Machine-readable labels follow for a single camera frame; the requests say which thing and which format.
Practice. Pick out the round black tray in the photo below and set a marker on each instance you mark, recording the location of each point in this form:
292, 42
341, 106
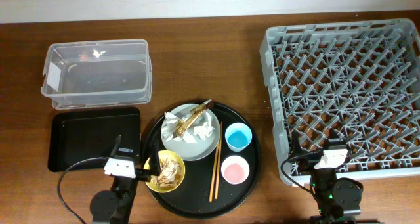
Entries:
191, 198

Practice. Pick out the grey plate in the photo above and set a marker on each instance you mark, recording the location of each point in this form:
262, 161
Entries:
201, 149

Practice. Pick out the large white tissue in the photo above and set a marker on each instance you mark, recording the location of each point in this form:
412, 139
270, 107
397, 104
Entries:
167, 131

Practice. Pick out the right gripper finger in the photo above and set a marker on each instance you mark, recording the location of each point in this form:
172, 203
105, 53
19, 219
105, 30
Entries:
296, 149
334, 137

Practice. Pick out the gold foil wrapper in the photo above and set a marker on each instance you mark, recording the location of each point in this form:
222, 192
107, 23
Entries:
185, 122

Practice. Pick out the clear plastic bin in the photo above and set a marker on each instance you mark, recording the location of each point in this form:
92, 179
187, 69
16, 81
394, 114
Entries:
93, 74

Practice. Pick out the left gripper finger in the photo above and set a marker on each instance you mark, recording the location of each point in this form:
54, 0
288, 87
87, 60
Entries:
116, 147
154, 161

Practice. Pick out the pink cup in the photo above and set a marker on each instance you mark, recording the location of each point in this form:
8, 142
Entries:
235, 169

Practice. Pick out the food scraps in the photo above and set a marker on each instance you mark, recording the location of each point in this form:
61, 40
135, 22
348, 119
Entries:
170, 175

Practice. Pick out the small white tissue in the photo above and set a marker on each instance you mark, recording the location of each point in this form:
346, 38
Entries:
205, 130

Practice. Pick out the wooden chopstick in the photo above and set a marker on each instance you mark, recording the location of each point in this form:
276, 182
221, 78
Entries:
218, 163
214, 173

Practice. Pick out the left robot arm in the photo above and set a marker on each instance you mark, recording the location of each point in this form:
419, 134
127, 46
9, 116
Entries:
114, 205

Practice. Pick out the blue cup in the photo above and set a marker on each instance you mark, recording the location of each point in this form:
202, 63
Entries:
238, 136

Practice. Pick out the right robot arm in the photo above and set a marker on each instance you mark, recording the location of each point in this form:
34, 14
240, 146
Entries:
338, 199

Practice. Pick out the grey dishwasher rack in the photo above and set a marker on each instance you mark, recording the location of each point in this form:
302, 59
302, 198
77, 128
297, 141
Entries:
360, 79

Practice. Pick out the black rectangular tray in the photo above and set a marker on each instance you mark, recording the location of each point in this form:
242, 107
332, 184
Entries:
76, 136

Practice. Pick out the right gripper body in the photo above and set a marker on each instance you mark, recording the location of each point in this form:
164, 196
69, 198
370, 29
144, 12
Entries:
308, 161

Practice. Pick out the right wooden chopstick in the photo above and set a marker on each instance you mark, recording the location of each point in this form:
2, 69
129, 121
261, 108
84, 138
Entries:
218, 163

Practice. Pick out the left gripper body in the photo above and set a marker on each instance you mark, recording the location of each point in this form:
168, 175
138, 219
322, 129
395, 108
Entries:
142, 175

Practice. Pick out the left wooden chopstick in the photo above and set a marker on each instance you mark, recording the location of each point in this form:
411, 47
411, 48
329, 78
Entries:
214, 173

